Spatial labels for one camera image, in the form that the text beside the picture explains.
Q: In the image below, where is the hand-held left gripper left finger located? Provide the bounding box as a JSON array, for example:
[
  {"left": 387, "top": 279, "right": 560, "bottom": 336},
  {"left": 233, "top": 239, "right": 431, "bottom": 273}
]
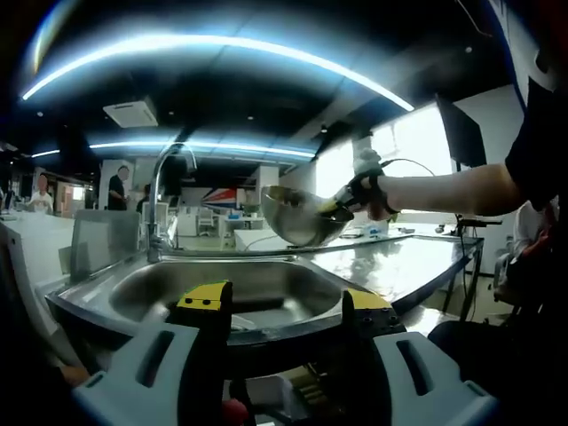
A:
[{"left": 73, "top": 280, "right": 234, "bottom": 426}]

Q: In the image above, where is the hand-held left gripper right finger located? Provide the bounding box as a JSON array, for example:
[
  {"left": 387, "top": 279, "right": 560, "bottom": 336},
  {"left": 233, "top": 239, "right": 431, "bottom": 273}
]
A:
[{"left": 341, "top": 288, "right": 501, "bottom": 426}]

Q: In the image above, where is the stainless steel bowl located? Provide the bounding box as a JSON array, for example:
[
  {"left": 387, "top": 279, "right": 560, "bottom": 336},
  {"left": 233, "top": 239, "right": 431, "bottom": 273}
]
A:
[{"left": 260, "top": 185, "right": 356, "bottom": 248}]

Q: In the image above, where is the stainless steel sink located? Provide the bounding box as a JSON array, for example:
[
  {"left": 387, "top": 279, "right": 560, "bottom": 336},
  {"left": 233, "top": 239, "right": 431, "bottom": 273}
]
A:
[{"left": 43, "top": 254, "right": 392, "bottom": 352}]

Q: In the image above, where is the person's right hand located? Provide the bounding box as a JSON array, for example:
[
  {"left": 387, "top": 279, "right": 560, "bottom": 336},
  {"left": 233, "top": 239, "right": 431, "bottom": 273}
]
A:
[{"left": 349, "top": 171, "right": 401, "bottom": 224}]

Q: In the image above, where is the narrow bright window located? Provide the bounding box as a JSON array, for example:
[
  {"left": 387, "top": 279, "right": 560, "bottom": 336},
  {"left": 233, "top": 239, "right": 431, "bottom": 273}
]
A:
[{"left": 315, "top": 148, "right": 357, "bottom": 215}]

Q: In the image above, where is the large bright window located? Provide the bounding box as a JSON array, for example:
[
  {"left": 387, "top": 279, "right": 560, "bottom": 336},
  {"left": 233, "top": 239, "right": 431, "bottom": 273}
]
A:
[{"left": 369, "top": 99, "right": 459, "bottom": 178}]

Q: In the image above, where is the white long table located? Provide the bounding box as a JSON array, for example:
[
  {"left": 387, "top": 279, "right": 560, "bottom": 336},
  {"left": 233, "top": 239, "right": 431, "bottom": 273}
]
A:
[{"left": 233, "top": 225, "right": 409, "bottom": 253}]

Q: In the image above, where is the straight ceiling light strip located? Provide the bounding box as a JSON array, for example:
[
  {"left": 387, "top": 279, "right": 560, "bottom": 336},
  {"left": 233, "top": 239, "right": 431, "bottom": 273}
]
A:
[{"left": 88, "top": 140, "right": 317, "bottom": 159}]

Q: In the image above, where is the grey upright panel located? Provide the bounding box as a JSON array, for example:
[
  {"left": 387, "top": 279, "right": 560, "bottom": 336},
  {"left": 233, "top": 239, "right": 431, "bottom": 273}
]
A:
[{"left": 69, "top": 209, "right": 143, "bottom": 281}]

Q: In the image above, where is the person's dark clothing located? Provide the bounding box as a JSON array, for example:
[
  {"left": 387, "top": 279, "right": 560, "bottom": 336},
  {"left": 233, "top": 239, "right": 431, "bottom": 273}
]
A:
[{"left": 428, "top": 0, "right": 568, "bottom": 400}]

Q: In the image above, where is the chrome gooseneck faucet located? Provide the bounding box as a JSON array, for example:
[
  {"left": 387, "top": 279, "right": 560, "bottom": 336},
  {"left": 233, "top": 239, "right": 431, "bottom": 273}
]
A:
[{"left": 146, "top": 142, "right": 199, "bottom": 264}]

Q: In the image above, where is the long curved ceiling light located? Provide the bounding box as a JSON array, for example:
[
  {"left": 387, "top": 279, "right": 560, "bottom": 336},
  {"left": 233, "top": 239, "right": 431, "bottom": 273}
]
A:
[{"left": 21, "top": 34, "right": 416, "bottom": 113}]

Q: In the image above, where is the ceiling air conditioner vent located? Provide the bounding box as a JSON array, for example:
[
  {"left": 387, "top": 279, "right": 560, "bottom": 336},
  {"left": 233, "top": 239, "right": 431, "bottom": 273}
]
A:
[{"left": 102, "top": 96, "right": 159, "bottom": 130}]

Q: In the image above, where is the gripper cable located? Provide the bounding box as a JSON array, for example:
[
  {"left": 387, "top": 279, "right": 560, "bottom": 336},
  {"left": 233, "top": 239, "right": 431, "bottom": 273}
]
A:
[{"left": 380, "top": 157, "right": 446, "bottom": 179}]

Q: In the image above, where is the black wall monitor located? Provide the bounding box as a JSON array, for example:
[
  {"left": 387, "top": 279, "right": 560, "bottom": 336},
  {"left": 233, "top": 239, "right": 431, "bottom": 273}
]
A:
[{"left": 434, "top": 94, "right": 487, "bottom": 169}]

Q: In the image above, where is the striped wall graphic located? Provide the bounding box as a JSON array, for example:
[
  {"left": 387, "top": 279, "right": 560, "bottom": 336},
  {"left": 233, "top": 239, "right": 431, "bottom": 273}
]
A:
[{"left": 201, "top": 185, "right": 241, "bottom": 213}]

